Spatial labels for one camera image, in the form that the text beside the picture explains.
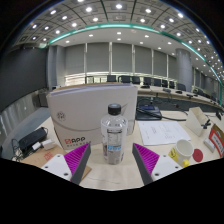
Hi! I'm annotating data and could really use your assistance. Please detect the small white charger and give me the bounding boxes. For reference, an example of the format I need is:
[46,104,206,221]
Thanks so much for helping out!
[41,138,56,151]

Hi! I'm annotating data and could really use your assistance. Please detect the clear plastic water bottle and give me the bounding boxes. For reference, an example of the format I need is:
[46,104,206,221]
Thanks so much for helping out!
[100,103,129,166]

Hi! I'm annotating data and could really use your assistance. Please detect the flat round red coaster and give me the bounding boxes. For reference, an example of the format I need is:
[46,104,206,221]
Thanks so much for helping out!
[192,148,204,163]

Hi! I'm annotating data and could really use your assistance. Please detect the row of black office chairs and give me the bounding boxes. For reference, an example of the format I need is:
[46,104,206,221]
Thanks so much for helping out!
[84,74,188,93]

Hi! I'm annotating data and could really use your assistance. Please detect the white copy paper carton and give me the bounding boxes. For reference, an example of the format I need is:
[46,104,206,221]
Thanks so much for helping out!
[45,83,139,151]

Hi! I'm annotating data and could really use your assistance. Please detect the white mug with yellow handle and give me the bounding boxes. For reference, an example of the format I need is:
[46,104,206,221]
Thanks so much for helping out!
[168,139,195,169]

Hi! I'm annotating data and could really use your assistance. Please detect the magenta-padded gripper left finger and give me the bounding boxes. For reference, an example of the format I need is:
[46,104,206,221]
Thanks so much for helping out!
[40,142,92,186]

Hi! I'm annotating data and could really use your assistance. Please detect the black marker pen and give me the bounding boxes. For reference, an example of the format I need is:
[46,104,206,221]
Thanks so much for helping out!
[200,119,212,130]

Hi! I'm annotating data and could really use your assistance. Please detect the flat brown cardboard sheet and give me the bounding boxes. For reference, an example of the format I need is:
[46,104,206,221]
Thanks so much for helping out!
[20,144,93,183]

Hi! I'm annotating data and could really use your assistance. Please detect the group of ceiling lights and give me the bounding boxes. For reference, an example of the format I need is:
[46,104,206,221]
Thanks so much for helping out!
[29,0,218,46]

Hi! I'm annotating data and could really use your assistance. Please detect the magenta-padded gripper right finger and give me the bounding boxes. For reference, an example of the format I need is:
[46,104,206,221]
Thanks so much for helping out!
[131,142,183,186]

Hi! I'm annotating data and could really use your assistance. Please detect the long curved conference desk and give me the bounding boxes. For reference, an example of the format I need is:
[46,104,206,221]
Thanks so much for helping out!
[136,83,224,113]

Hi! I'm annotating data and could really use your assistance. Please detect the small white labelled box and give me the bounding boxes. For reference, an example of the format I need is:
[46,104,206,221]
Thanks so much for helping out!
[203,135,216,153]

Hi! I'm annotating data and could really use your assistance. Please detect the white printed paper sheet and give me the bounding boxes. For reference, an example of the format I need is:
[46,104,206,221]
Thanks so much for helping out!
[137,119,192,147]

